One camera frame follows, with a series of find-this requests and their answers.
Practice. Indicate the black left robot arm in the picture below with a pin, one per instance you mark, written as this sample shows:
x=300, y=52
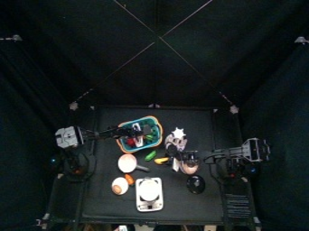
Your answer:
x=86, y=136

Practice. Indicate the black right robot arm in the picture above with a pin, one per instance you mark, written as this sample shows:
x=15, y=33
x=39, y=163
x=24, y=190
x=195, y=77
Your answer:
x=241, y=150

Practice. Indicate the small green toy food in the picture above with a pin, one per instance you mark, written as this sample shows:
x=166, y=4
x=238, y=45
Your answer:
x=150, y=137

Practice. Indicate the teal basket orange rim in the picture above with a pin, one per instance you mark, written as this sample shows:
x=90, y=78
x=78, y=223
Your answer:
x=154, y=121

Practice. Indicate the red toy food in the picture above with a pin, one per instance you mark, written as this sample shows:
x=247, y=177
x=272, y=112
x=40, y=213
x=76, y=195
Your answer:
x=130, y=141

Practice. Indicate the white toy food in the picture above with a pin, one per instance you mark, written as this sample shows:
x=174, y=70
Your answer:
x=139, y=142

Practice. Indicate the yellow banana toy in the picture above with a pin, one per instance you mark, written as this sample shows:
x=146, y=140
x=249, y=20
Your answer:
x=162, y=160

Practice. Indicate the white star-shaped object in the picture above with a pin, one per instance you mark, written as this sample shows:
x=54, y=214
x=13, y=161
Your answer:
x=178, y=132

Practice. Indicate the green toy vegetable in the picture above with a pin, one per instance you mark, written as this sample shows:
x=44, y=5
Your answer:
x=150, y=155

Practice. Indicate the black round lid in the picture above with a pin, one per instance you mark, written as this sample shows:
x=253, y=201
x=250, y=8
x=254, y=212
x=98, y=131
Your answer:
x=195, y=184

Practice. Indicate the white kitchen scale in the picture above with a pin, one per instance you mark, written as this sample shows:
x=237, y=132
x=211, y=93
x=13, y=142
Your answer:
x=148, y=194

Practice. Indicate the orange toy carrot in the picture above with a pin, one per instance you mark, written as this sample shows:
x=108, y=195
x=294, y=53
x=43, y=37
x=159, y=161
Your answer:
x=130, y=179

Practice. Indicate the grey frame clamp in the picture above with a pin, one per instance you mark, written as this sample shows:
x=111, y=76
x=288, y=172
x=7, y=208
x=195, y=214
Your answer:
x=233, y=109
x=301, y=39
x=16, y=38
x=72, y=105

